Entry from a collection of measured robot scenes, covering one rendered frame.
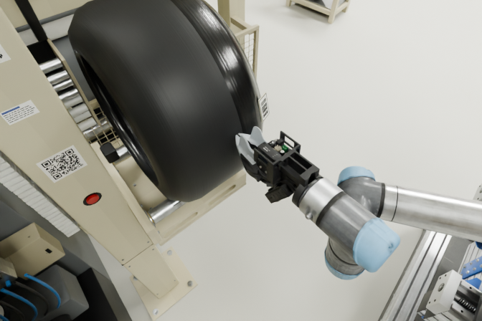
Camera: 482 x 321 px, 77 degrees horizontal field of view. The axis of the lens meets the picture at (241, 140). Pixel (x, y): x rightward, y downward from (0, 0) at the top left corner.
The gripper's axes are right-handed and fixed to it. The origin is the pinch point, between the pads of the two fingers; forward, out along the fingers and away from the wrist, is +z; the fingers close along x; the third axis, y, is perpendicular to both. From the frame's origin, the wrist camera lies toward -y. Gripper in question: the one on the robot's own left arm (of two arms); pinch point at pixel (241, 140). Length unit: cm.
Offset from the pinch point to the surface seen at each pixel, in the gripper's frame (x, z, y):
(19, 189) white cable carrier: 42.1, 21.1, -1.1
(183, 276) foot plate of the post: 22, 33, -120
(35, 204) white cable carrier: 42.3, 21.7, -7.7
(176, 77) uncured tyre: 7.4, 8.7, 15.9
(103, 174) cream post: 27.2, 20.9, -9.1
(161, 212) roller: 19.8, 16.2, -30.0
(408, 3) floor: -339, 118, -108
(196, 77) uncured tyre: 3.9, 7.7, 14.8
